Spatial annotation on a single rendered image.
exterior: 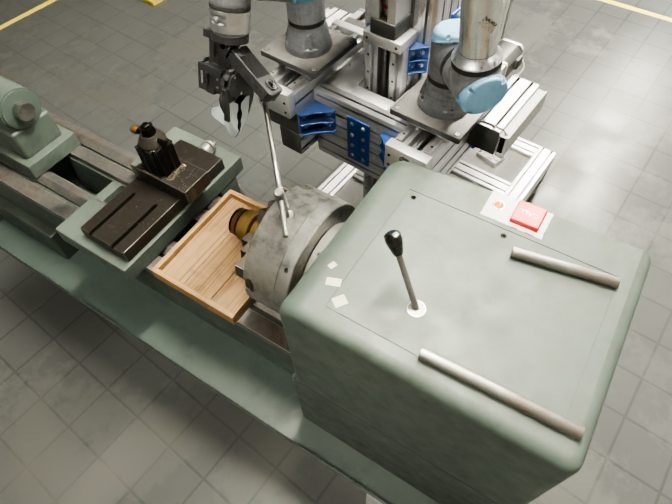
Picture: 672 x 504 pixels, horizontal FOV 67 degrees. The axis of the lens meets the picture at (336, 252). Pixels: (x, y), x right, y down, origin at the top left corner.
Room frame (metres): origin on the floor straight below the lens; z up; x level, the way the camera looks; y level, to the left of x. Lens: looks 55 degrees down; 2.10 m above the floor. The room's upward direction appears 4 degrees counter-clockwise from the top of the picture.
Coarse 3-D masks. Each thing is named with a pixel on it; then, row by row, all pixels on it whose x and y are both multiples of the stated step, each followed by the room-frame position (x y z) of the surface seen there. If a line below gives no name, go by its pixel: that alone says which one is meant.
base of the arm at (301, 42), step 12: (288, 24) 1.47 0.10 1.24; (324, 24) 1.45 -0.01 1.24; (288, 36) 1.45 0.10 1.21; (300, 36) 1.42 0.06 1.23; (312, 36) 1.42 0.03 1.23; (324, 36) 1.43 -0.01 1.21; (288, 48) 1.44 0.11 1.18; (300, 48) 1.41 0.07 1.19; (312, 48) 1.41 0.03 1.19; (324, 48) 1.42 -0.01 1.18
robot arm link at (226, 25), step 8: (216, 16) 0.88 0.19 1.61; (224, 16) 0.87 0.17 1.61; (232, 16) 0.87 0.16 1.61; (240, 16) 0.88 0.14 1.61; (248, 16) 0.89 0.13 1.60; (216, 24) 0.88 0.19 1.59; (224, 24) 0.87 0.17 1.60; (232, 24) 0.87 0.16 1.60; (240, 24) 0.88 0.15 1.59; (248, 24) 0.89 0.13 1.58; (216, 32) 0.87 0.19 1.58; (224, 32) 0.87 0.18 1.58; (232, 32) 0.87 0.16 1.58; (240, 32) 0.87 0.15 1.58; (248, 32) 0.89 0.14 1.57
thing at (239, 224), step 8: (240, 208) 0.85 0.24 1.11; (232, 216) 0.83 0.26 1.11; (240, 216) 0.82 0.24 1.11; (248, 216) 0.82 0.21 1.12; (256, 216) 0.81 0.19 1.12; (232, 224) 0.81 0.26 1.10; (240, 224) 0.80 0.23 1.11; (248, 224) 0.79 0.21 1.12; (256, 224) 0.80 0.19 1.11; (232, 232) 0.80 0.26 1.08; (240, 232) 0.79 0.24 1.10; (248, 232) 0.78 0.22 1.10
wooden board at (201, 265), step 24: (216, 216) 1.02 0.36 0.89; (192, 240) 0.93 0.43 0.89; (216, 240) 0.93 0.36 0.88; (240, 240) 0.92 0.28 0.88; (168, 264) 0.85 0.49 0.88; (192, 264) 0.84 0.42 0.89; (216, 264) 0.84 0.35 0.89; (192, 288) 0.76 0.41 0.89; (216, 288) 0.76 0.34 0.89; (240, 288) 0.75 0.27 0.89; (216, 312) 0.68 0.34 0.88; (240, 312) 0.67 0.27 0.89
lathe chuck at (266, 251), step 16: (288, 192) 0.79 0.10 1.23; (304, 192) 0.79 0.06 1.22; (320, 192) 0.81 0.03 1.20; (272, 208) 0.74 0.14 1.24; (304, 208) 0.73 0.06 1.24; (272, 224) 0.70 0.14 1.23; (288, 224) 0.69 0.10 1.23; (256, 240) 0.67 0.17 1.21; (272, 240) 0.66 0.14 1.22; (288, 240) 0.66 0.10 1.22; (256, 256) 0.65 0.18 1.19; (272, 256) 0.63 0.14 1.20; (256, 272) 0.62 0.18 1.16; (272, 272) 0.61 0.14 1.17; (256, 288) 0.61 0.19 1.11; (272, 288) 0.59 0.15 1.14; (272, 304) 0.58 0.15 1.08
